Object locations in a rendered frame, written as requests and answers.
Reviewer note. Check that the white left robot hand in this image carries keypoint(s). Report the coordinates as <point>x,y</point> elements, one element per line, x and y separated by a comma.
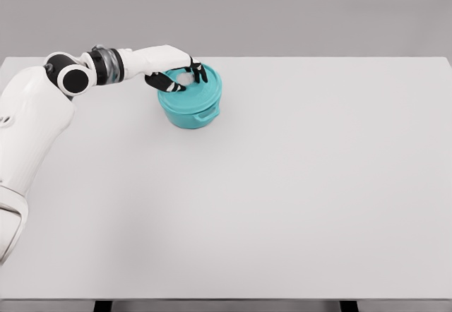
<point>166,58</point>

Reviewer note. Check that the teal pot lid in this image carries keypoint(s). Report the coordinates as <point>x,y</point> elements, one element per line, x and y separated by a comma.
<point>197,89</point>

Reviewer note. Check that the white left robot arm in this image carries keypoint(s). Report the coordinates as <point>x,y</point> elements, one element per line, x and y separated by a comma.
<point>31,114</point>

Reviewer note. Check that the teal pot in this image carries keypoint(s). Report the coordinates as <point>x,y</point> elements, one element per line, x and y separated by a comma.
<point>187,114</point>

